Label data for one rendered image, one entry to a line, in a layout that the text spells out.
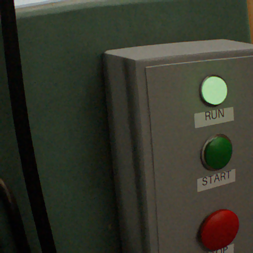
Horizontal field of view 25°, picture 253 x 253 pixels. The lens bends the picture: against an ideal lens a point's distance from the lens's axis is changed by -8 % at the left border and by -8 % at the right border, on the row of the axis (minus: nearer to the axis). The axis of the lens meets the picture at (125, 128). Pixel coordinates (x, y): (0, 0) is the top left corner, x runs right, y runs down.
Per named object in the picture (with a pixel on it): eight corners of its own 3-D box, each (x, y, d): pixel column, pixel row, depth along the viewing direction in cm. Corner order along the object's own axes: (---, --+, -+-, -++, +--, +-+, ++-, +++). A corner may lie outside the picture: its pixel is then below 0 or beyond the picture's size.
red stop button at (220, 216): (197, 251, 39) (197, 214, 38) (234, 240, 40) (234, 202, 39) (204, 256, 38) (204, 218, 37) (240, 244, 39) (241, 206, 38)
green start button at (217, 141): (201, 173, 37) (199, 136, 37) (231, 165, 38) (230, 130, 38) (205, 175, 37) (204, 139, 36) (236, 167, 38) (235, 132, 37)
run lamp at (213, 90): (200, 107, 36) (197, 75, 36) (226, 103, 37) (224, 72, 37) (205, 109, 36) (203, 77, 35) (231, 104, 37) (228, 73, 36)
